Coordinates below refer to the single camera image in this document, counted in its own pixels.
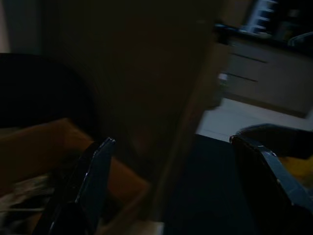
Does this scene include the wooden kitchen drawer cabinet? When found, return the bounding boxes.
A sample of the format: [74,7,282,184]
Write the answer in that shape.
[215,23,313,118]

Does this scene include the brown cardboard box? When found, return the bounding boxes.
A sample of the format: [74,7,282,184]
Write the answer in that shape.
[0,117,150,235]

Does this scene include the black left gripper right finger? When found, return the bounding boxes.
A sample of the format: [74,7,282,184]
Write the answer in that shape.
[229,135,313,235]

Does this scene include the white shelf rack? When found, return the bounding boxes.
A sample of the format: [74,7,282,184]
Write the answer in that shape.
[241,0,280,34]

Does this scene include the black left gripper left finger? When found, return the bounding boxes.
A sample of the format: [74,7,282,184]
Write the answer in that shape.
[31,137,116,235]

